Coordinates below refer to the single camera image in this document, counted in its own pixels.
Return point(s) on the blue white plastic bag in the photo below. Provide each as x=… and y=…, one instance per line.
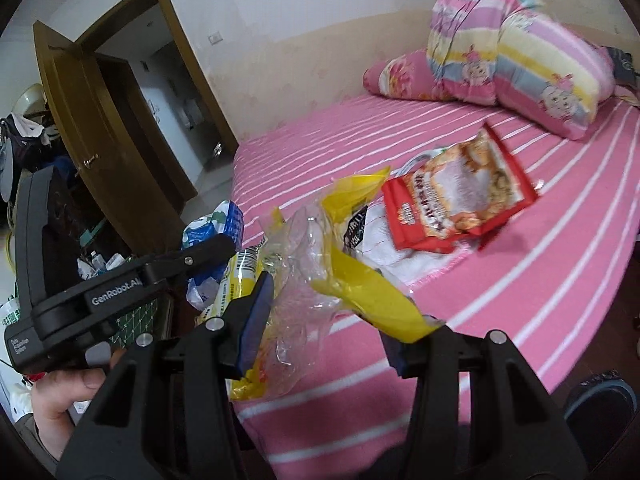
x=220, y=220

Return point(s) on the person's left hand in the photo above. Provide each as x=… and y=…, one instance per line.
x=55, y=395

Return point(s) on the brown wooden door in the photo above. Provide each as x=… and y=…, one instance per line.
x=100, y=130

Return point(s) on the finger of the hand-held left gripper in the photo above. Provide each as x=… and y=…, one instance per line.
x=200, y=255

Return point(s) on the clear yellow plastic bag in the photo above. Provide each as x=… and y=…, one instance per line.
x=350, y=270

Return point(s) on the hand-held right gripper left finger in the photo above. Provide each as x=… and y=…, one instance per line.
x=255, y=320

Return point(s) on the dark blue trash bin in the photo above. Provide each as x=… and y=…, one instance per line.
x=600, y=400

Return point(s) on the striped cartoon folded quilt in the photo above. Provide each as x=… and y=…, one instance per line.
x=530, y=50

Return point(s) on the white fringed cloth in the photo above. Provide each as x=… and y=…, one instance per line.
x=400, y=260

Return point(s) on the red snack packet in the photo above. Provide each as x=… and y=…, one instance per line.
x=465, y=185

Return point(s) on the green lattice pattern box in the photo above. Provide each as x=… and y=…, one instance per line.
x=145, y=317

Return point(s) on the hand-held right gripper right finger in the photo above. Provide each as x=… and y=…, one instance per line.
x=395, y=357

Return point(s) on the dark cloth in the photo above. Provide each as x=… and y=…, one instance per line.
x=622, y=65

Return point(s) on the white wall switch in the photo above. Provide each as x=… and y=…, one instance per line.
x=215, y=38

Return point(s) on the yellow snack wrapper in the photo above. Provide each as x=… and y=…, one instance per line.
x=242, y=265

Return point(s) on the pink striped bed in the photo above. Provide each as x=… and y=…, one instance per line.
x=550, y=270

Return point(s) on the brown wooden door frame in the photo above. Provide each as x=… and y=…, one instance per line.
x=175, y=30

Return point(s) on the hanging clothes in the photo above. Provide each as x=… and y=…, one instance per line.
x=20, y=145

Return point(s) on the pink cartoon pillow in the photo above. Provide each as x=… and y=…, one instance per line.
x=410, y=75

